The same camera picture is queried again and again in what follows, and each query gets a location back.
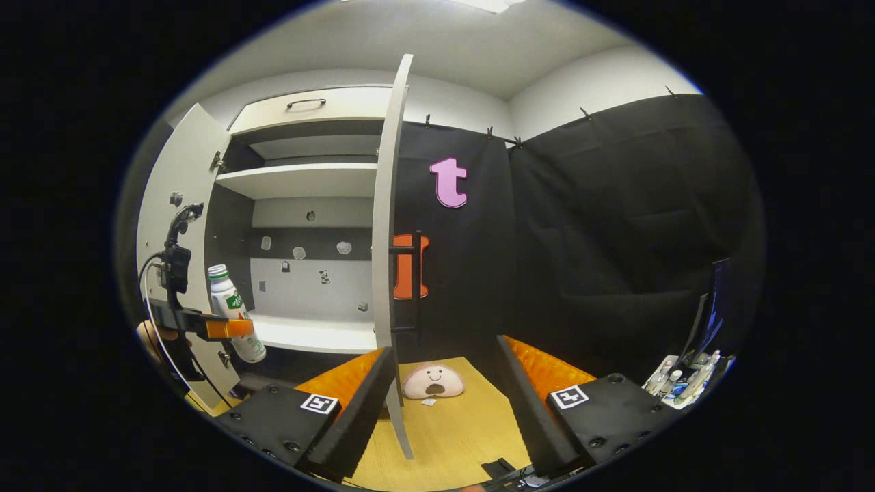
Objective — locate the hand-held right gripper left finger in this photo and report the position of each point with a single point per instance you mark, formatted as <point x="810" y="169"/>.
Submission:
<point x="362" y="417"/>

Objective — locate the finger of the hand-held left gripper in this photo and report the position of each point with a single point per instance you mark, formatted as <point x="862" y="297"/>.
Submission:
<point x="229" y="329"/>

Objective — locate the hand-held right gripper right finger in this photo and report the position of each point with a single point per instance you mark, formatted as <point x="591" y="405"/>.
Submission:
<point x="530" y="410"/>

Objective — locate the white green-labelled plastic bottle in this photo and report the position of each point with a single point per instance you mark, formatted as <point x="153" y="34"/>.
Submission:
<point x="225" y="294"/>

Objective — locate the white cabinet door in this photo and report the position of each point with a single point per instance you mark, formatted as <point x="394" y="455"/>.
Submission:
<point x="184" y="164"/>
<point x="386" y="205"/>

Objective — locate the pink smiling plush toy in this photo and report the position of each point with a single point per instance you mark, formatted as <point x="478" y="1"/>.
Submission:
<point x="433" y="381"/>

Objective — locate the clear small bottle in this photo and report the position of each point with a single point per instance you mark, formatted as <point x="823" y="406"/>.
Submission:
<point x="660" y="379"/>

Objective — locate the white small bottle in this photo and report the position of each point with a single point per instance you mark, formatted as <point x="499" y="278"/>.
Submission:
<point x="675" y="384"/>

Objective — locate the black backdrop cloth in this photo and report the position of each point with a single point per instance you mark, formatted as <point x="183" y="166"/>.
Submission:
<point x="472" y="273"/>
<point x="615" y="239"/>

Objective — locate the white tray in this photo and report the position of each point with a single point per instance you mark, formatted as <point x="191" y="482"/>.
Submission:
<point x="673" y="360"/>

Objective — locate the white cabinet body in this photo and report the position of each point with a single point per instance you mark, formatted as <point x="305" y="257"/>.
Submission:
<point x="301" y="181"/>

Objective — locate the tall pump bottle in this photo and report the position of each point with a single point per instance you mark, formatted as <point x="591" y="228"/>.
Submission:
<point x="704" y="372"/>

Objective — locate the white cabinet drawer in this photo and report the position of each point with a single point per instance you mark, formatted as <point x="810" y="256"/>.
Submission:
<point x="342" y="106"/>

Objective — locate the ceiling light panel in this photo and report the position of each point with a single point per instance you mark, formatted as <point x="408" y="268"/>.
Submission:
<point x="489" y="4"/>

